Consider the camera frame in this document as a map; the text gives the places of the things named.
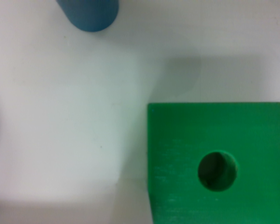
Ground green square block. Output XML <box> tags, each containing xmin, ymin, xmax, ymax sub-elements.
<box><xmin>147</xmin><ymin>103</ymin><xmax>280</xmax><ymax>224</ymax></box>

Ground blue cylinder block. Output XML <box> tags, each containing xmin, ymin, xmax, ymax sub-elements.
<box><xmin>56</xmin><ymin>0</ymin><xmax>119</xmax><ymax>32</ymax></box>

